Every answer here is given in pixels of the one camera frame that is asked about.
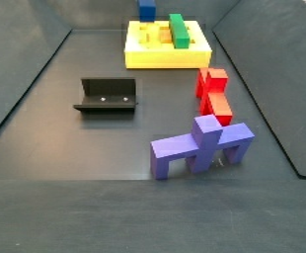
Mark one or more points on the blue long block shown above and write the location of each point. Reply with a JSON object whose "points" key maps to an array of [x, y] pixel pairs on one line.
{"points": [[146, 10]]}

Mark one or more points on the yellow slotted board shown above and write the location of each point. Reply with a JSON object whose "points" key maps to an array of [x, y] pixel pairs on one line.
{"points": [[150, 49]]}

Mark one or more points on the purple block piece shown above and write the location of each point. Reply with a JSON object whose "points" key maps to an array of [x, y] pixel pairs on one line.
{"points": [[197, 146]]}

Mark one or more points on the red block piece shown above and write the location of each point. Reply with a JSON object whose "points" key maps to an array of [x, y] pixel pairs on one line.
{"points": [[210, 91]]}

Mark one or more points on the green block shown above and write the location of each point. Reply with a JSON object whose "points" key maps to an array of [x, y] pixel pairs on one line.
{"points": [[179, 34]]}

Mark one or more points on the black angle bracket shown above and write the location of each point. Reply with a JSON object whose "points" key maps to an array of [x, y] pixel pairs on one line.
{"points": [[107, 94]]}

